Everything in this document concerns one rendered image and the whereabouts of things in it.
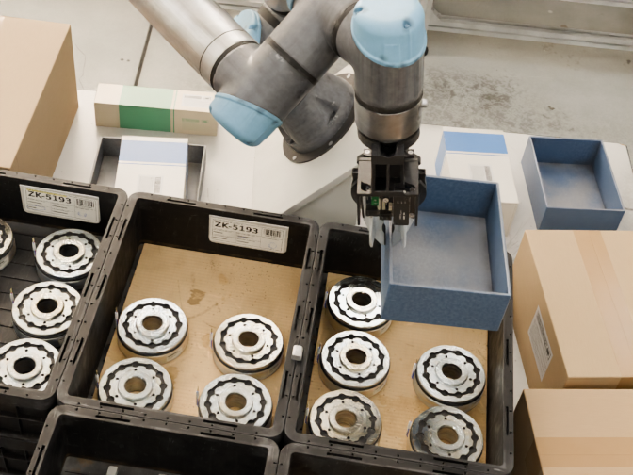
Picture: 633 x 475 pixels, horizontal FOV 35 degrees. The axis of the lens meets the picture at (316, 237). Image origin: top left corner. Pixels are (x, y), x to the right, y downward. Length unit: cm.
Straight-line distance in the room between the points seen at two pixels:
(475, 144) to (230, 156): 48
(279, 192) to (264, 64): 66
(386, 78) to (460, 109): 227
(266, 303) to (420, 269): 33
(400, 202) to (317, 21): 23
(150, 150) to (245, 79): 76
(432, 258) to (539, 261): 37
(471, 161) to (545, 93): 157
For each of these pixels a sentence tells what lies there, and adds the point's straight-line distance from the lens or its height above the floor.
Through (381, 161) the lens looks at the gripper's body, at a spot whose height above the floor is 131.
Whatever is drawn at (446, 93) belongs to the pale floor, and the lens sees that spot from 338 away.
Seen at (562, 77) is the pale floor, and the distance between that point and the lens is 358.
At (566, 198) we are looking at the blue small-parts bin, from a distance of 206.
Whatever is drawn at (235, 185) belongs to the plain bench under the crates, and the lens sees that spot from 195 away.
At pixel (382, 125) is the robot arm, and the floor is 135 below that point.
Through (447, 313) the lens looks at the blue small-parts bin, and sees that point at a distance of 127.
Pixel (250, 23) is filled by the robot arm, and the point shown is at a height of 109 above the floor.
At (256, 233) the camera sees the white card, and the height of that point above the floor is 89.
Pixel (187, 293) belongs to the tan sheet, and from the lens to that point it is 160.
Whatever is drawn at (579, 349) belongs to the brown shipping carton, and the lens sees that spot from 160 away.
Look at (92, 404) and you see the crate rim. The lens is 136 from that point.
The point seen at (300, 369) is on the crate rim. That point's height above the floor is 93.
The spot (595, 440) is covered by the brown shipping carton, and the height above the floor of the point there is 86.
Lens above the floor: 206
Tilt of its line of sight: 47 degrees down
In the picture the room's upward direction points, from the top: 8 degrees clockwise
